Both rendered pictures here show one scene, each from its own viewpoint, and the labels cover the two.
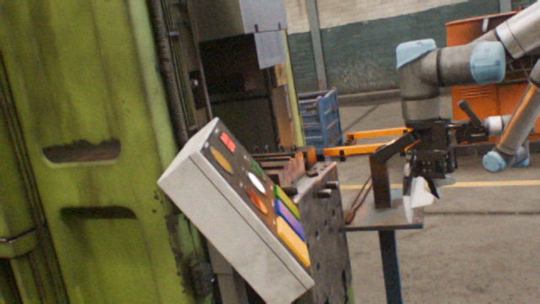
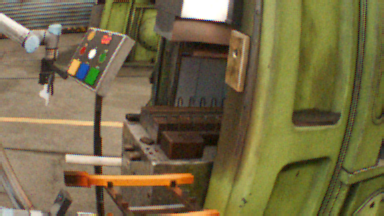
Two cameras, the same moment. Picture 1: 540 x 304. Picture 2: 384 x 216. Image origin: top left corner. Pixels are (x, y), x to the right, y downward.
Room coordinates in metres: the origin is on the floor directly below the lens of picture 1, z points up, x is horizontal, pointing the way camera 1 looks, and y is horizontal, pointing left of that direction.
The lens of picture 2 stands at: (2.54, -1.20, 1.55)
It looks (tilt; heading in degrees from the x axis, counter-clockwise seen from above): 18 degrees down; 130
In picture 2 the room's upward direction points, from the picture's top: 9 degrees clockwise
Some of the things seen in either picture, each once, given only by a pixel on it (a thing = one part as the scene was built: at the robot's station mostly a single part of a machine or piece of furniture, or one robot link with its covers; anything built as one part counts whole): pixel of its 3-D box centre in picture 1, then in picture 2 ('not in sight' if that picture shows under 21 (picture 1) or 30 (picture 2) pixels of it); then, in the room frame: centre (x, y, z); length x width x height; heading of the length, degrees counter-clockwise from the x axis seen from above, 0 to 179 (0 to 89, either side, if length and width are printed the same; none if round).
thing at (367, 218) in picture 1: (384, 207); not in sight; (1.79, -0.39, 0.65); 0.40 x 0.30 x 0.02; 161
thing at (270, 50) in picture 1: (208, 59); (218, 27); (1.50, 0.14, 1.32); 0.42 x 0.20 x 0.10; 64
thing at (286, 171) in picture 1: (230, 173); (204, 122); (1.50, 0.14, 0.96); 0.42 x 0.20 x 0.09; 64
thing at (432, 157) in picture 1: (429, 148); (47, 70); (0.96, -0.31, 1.07); 0.09 x 0.08 x 0.12; 48
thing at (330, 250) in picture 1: (251, 243); (200, 189); (1.55, 0.13, 0.69); 0.56 x 0.38 x 0.45; 64
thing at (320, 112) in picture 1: (284, 127); not in sight; (5.65, -0.18, 0.36); 1.20 x 0.80 x 0.72; 68
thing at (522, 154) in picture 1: (515, 152); not in sight; (1.72, -0.88, 0.80); 0.11 x 0.08 x 0.11; 124
